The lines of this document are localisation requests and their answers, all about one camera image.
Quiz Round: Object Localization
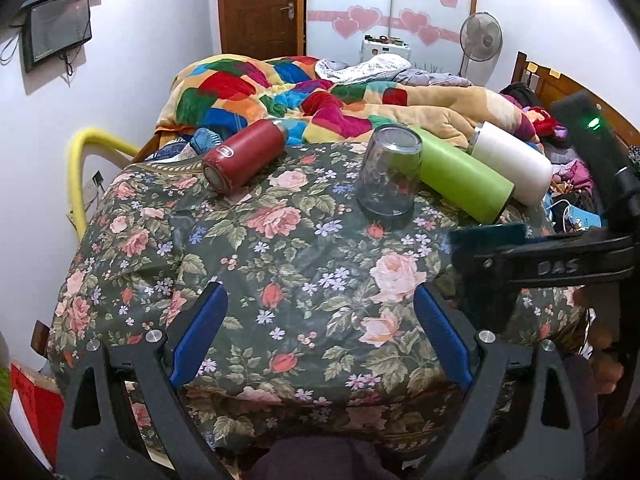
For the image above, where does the dark green mug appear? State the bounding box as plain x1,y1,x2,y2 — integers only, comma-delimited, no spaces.
449,223,527,333

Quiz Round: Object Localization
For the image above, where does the clear glass cup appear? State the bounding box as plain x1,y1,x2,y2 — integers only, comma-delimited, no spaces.
355,125,423,218

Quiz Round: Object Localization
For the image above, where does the person's hand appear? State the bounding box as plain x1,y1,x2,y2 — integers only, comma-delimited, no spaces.
573,286,625,394

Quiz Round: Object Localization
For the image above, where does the red box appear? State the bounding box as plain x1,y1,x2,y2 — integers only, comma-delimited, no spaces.
9,361,64,470

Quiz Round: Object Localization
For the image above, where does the white tumbler bottle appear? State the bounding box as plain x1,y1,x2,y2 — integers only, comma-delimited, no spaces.
470,122,552,207

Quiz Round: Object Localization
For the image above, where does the green tumbler bottle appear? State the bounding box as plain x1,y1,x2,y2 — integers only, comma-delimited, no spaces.
410,126,514,224

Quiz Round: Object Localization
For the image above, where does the pile of colourful clothes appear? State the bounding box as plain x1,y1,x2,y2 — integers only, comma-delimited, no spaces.
500,82,602,234

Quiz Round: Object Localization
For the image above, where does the wooden headboard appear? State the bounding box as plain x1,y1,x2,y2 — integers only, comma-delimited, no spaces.
512,51,639,152

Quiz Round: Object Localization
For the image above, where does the floral dark bedspread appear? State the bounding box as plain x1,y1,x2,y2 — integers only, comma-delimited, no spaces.
45,142,591,466

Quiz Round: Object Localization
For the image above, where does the white standing fan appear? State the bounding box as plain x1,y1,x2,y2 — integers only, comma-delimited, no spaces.
459,12,503,86

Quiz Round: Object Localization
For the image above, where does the colourful patchwork blanket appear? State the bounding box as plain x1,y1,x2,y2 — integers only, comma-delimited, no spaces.
155,54,535,148

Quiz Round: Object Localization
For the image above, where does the white patterned pillow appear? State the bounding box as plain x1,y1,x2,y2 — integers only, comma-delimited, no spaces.
314,53,411,84

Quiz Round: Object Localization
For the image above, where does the white small appliance box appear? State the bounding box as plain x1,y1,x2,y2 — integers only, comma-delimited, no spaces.
360,35,411,62

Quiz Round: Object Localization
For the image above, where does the white sliding wardrobe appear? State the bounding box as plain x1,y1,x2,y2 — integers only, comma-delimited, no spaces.
305,0,477,73

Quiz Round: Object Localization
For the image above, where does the red thermos bottle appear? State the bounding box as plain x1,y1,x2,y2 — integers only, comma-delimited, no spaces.
203,119,288,195

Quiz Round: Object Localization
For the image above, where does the brown wooden door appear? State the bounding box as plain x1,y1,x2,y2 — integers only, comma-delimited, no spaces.
217,0,305,60

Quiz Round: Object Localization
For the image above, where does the yellow foam-padded bed rail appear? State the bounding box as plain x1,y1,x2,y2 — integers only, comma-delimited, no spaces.
66,127,140,240

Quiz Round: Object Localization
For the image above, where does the small black wall monitor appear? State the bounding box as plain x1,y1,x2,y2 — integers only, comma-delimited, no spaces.
22,0,92,73

